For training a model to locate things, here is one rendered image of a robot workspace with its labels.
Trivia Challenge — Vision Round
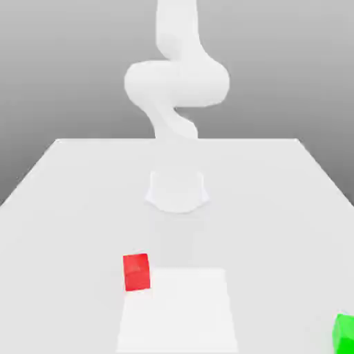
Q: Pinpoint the small red cube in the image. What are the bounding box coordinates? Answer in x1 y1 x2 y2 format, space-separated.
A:
122 252 151 292

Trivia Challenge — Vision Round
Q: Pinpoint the small green cube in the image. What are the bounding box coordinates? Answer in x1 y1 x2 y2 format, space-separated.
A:
332 313 354 354

